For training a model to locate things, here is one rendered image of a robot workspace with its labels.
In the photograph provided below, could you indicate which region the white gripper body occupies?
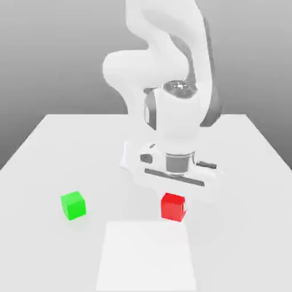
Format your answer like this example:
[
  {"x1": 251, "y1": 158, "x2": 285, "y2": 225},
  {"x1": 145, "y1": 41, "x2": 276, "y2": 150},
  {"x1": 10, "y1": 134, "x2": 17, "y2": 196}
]
[{"x1": 135, "y1": 164, "x2": 220, "y2": 195}]

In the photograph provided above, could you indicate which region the small red cube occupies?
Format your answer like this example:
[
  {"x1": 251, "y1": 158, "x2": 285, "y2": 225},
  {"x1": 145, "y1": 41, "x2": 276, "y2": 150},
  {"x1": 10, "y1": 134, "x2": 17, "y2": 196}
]
[{"x1": 161, "y1": 192, "x2": 187, "y2": 223}]

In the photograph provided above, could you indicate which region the small green cube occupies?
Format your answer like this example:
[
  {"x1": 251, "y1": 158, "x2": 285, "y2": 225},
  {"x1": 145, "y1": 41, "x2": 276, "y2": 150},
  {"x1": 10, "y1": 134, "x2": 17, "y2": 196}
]
[{"x1": 60, "y1": 190, "x2": 87, "y2": 221}]

